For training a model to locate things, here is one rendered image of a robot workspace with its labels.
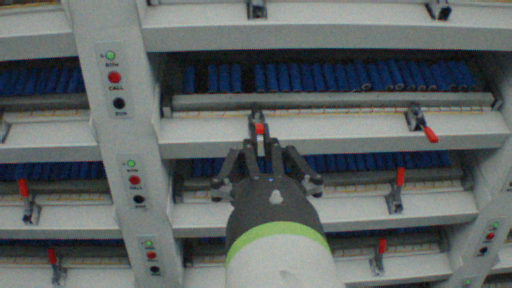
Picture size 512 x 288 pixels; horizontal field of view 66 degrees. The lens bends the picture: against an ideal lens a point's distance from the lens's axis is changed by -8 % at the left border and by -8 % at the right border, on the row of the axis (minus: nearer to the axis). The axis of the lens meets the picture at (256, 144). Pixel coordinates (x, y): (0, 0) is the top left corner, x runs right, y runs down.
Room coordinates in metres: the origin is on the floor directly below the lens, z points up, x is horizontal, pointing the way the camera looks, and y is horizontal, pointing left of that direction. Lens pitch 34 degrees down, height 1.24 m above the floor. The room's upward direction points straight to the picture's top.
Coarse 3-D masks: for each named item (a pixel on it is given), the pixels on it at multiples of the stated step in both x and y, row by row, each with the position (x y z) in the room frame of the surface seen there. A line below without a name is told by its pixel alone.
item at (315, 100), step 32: (192, 96) 0.61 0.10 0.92; (224, 96) 0.62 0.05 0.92; (256, 96) 0.62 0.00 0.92; (288, 96) 0.62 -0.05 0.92; (320, 96) 0.62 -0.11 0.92; (352, 96) 0.62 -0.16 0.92; (384, 96) 0.62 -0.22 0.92; (416, 96) 0.63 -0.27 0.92; (448, 96) 0.63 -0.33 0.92; (480, 96) 0.63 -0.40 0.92
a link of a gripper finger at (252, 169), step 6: (246, 144) 0.46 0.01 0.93; (246, 150) 0.45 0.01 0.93; (252, 150) 0.45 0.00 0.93; (246, 156) 0.43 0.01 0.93; (252, 156) 0.43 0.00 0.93; (246, 162) 0.42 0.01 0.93; (252, 162) 0.41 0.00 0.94; (246, 168) 0.42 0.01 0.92; (252, 168) 0.39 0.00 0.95; (258, 168) 0.39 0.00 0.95; (246, 174) 0.42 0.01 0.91; (252, 174) 0.37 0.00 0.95; (258, 174) 0.37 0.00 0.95; (252, 180) 0.36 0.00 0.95
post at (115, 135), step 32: (96, 0) 0.55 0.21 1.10; (128, 0) 0.55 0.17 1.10; (96, 32) 0.55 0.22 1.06; (128, 32) 0.55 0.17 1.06; (96, 64) 0.55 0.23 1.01; (128, 64) 0.55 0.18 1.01; (96, 96) 0.54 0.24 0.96; (96, 128) 0.54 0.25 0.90; (128, 128) 0.55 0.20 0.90; (160, 160) 0.56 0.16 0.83; (160, 192) 0.55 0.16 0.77; (128, 224) 0.54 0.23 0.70; (160, 224) 0.55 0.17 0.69
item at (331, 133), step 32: (160, 64) 0.65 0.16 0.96; (480, 64) 0.73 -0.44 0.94; (160, 96) 0.61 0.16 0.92; (160, 128) 0.58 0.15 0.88; (192, 128) 0.58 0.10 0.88; (224, 128) 0.58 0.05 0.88; (288, 128) 0.58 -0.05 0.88; (320, 128) 0.58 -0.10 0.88; (352, 128) 0.58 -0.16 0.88; (384, 128) 0.58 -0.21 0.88; (448, 128) 0.59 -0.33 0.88; (480, 128) 0.59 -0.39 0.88
